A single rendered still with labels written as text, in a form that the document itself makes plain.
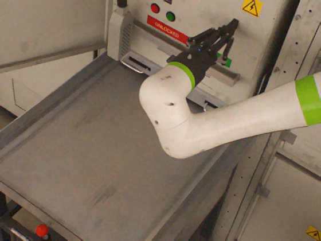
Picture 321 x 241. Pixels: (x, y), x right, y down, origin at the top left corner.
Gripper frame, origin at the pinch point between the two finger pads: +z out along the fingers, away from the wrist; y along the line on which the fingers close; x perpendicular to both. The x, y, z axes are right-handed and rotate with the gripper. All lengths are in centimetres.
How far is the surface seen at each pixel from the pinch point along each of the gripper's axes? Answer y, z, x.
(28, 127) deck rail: -41, -41, -38
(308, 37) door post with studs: 19.9, 7.5, 3.5
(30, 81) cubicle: -89, 6, -83
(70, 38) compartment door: -56, -4, -33
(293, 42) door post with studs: 16.8, 7.5, -0.3
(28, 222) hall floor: -57, -32, -123
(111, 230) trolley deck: 2, -53, -38
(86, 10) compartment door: -53, 2, -22
